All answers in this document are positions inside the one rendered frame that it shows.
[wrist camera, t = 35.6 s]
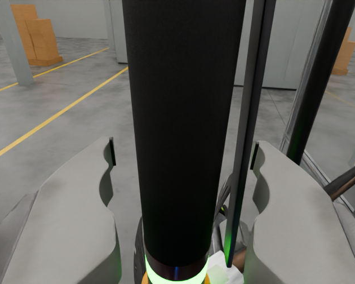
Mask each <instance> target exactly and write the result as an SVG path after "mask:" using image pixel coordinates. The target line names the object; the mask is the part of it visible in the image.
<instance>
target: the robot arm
mask: <svg viewBox="0 0 355 284"><path fill-rule="evenodd" d="M113 166H116V156H115V150H114V140H113V137H109V136H103V137H100V138H99V139H97V140H96V141H95V142H93V143H92V144H91V145H89V146H88V147H87V148H85V149H84V150H82V151H81V152H79V153H78V154H77V155H75V156H74V157H73V158H71V159H70V160H69V161H67V162H66V163H64V164H63V165H62V166H61V167H60V168H59V169H57V170H56V171H55V172H54V173H53V174H52V175H51V176H50V177H49V178H48V179H47V180H46V181H45V182H44V183H43V184H42V185H41V187H40V188H39V189H38V190H37V191H36V192H35V193H31V194H26V195H25V196H24V197H23V198H22V199H21V200H20V201H19V202H18V203H17V204H16V205H15V207H14V208H13V209H12V210H11V211H10V212H9V213H8V214H7V215H6V216H5V217H4V219H3V220H2V221H1V222H0V284H118V283H119V281H120V279H121V276H122V267H121V253H120V246H119V240H118V234H117V228H116V222H115V219H114V214H113V213H112V212H111V211H110V210H109V209H108V208H107V206H108V204H109V202H110V200H111V199H112V197H113V188H112V181H111V177H110V172H111V170H112V169H113ZM250 170H253V173H254V174H255V176H256V178H257V182H256V186H255V190H254V194H253V197H252V199H253V202H254V203H255V204H256V206H257V208H258V211H259V215H258V216H257V217H256V218H255V221H254V225H253V227H252V231H251V235H250V239H249V241H248V245H247V249H246V255H245V267H244V274H243V279H244V282H245V284H355V215H354V214H353V213H352V212H351V211H350V209H349V208H347V206H346V205H345V204H343V203H337V202H334V201H333V200H332V199H331V198H330V196H329V195H328V194H327V193H326V192H325V191H324V189H323V188H322V187H321V186H320V185H319V184H318V183H317V182H316V181H315V180H314V179H313V178H312V177H311V176H310V175H309V174H308V173H307V172H306V171H304V170H303V169H302V168H301V167H300V166H298V165H297V164H296V163H295V162H293V161H292V160H290V159H289V158H288V157H286V156H285V155H284V154H283V153H281V152H280V151H279V150H278V149H276V148H275V147H274V146H272V145H271V144H270V143H268V142H267V141H260V140H259V141H254V142H253V146H252V153H251V163H250Z"/></svg>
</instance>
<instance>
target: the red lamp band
mask: <svg viewBox="0 0 355 284"><path fill-rule="evenodd" d="M210 245H211V241H210ZM210 245H209V248H208V250H207V251H206V253H205V254H204V255H203V256H202V257H201V258H200V259H199V260H197V261H196V262H194V263H191V264H189V265H183V266H172V265H167V264H164V263H162V262H160V261H158V260H157V259H155V258H154V257H153V256H152V255H151V254H150V252H149V251H148V249H147V247H146V245H145V241H144V248H145V257H146V259H147V262H148V264H149V266H150V267H151V269H152V270H153V271H154V272H155V273H157V274H158V275H159V276H161V277H163V278H165V279H169V280H173V281H182V280H186V279H190V278H192V277H194V276H196V275H197V274H198V273H199V272H200V271H201V270H202V269H203V268H204V267H205V265H206V263H207V261H208V256H209V252H210Z"/></svg>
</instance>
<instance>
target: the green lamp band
mask: <svg viewBox="0 0 355 284"><path fill-rule="evenodd" d="M145 259H146V257H145ZM207 264H208V261H207V263H206V265H205V267H204V268H203V270H202V271H201V272H200V273H199V274H198V275H197V276H195V277H194V278H192V279H189V280H187V281H182V282H172V281H168V280H165V279H163V278H161V277H159V276H158V275H156V274H155V273H154V272H153V271H152V269H151V268H150V266H149V264H148V262H147V259H146V266H147V272H148V276H149V278H150V280H151V281H152V283H153V284H201V282H202V281H203V279H204V277H205V275H206V271H207Z"/></svg>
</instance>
